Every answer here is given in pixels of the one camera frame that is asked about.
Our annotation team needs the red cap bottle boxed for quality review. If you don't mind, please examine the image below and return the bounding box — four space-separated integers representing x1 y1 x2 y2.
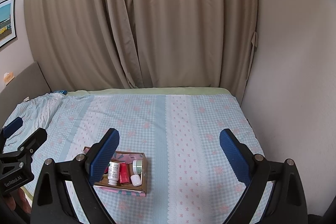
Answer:
119 162 130 184

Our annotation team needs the white earbuds case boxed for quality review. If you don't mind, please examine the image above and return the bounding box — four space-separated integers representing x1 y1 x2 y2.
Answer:
130 174 142 187

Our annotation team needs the pale green lid jar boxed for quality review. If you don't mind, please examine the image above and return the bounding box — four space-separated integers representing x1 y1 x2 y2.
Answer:
132 159 143 175

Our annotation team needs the person's left hand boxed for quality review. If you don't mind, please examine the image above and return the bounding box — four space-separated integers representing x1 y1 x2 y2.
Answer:
3 188 31 214

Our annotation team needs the grey headboard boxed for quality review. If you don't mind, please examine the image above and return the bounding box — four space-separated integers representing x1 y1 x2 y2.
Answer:
0 62 51 127

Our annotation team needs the light blue patterned bedsheet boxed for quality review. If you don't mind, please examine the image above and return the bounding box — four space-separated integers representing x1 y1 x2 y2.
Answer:
5 93 262 223

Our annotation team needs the framed wall picture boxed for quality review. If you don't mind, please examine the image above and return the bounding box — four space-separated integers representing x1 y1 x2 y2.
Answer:
0 0 17 48

